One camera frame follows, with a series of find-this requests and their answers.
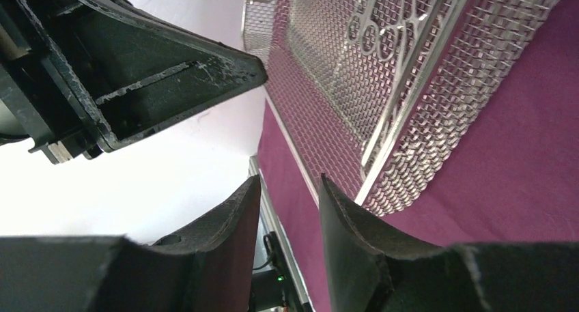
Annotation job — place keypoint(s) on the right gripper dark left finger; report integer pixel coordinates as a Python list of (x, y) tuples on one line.
[(206, 265)]

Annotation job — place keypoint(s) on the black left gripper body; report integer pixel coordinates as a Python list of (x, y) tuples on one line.
[(33, 103)]

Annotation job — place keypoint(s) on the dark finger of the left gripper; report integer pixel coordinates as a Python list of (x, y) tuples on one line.
[(150, 74)]

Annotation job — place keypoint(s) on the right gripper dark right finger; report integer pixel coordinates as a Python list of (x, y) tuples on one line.
[(373, 266)]

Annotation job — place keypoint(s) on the magenta surgical wrap cloth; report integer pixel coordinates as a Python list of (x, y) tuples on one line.
[(514, 175)]

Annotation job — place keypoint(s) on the metal mesh instrument tray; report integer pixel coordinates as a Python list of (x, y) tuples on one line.
[(381, 130)]

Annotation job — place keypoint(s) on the steel surgical scissors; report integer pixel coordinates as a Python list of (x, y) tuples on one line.
[(389, 29)]

